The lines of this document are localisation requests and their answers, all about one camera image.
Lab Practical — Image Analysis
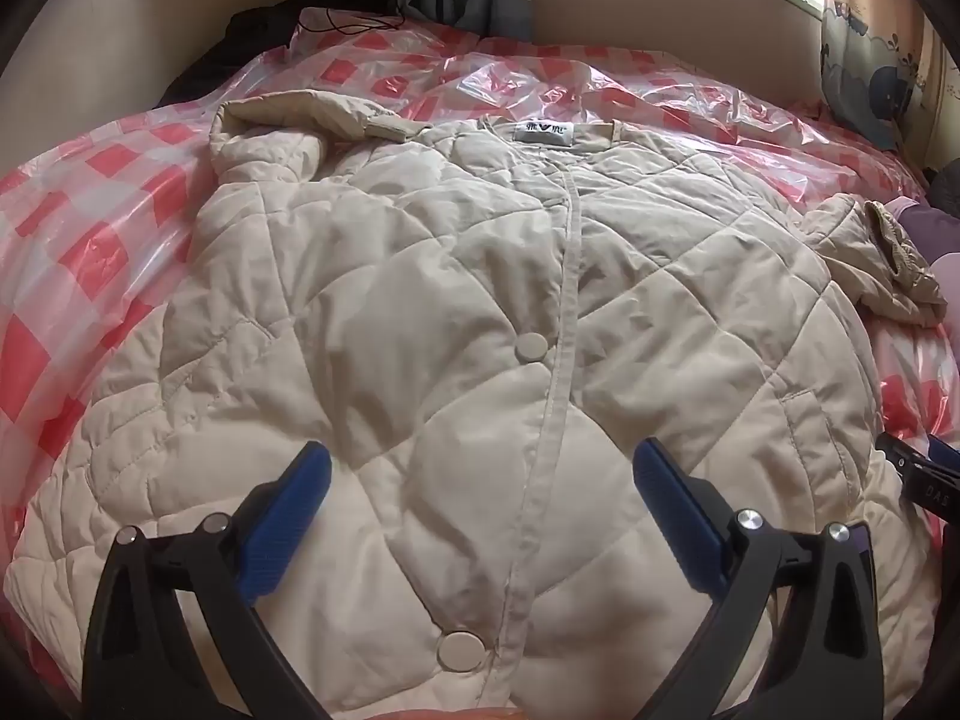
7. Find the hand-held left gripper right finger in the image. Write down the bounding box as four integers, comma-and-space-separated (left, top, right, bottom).
632, 439, 886, 720

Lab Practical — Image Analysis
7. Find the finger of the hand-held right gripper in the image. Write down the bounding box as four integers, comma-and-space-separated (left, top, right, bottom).
876, 431, 960, 530

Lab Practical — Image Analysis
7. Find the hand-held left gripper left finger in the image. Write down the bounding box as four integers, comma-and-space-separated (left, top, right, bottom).
81, 441, 333, 720

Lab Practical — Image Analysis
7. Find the beige quilted jacket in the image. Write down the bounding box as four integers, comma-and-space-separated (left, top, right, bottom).
11, 88, 947, 713

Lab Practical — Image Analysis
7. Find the black clothes pile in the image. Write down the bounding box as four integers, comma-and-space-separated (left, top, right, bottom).
161, 0, 410, 102

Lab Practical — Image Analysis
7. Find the purple pink garment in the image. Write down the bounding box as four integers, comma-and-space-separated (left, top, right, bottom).
892, 195, 960, 308

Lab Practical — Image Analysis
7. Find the dark grey garment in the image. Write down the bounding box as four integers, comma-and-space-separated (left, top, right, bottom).
921, 163, 960, 203

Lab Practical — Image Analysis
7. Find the red white checkered plastic sheet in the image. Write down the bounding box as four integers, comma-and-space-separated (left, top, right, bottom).
0, 6, 960, 720

